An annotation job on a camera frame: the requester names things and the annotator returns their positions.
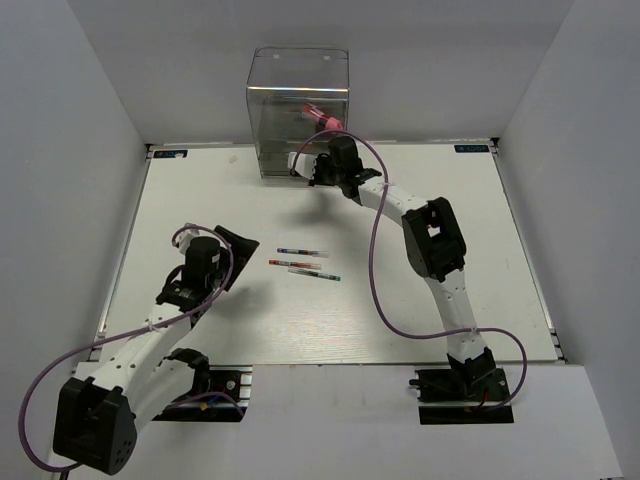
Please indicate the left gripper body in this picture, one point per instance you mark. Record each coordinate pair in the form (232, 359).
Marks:
(218, 278)

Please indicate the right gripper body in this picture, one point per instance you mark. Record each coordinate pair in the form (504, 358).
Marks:
(327, 173)

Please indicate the purple gel pen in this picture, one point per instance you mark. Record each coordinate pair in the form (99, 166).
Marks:
(303, 252)

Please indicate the clear acrylic drawer organizer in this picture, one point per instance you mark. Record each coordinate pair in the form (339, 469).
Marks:
(281, 80)

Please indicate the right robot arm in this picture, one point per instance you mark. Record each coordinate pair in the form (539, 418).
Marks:
(434, 245)

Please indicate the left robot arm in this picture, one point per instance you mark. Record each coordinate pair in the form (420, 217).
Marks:
(98, 418)

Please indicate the green gel pen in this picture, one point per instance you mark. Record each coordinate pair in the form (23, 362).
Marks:
(314, 274)

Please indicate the red gel pen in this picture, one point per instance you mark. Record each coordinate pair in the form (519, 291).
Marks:
(295, 264)

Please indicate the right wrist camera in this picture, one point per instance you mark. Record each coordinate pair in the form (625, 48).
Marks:
(302, 164)

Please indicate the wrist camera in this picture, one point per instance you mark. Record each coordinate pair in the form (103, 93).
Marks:
(302, 164)
(183, 237)

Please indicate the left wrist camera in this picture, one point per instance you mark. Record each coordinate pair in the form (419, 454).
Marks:
(183, 237)

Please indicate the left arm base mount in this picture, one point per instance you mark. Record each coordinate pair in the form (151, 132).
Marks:
(222, 396)

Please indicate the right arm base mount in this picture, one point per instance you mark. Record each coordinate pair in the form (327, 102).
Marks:
(443, 399)

